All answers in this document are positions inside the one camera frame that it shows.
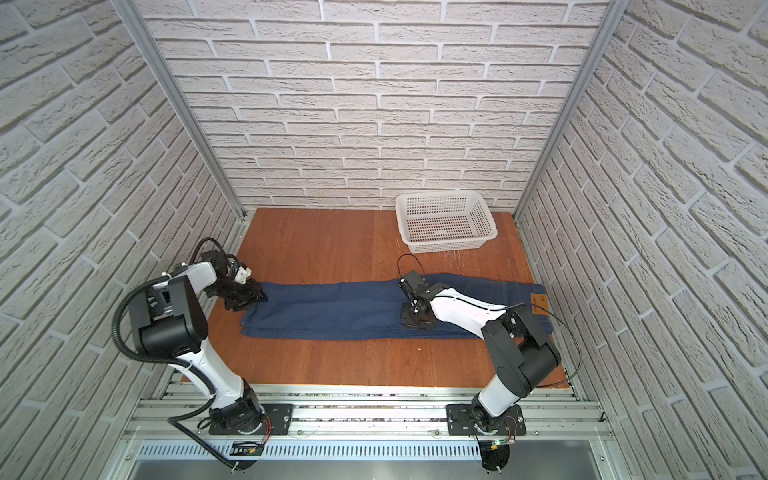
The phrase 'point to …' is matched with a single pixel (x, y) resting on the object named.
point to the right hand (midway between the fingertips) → (409, 320)
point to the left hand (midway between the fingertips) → (259, 297)
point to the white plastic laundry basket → (443, 221)
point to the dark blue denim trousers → (371, 310)
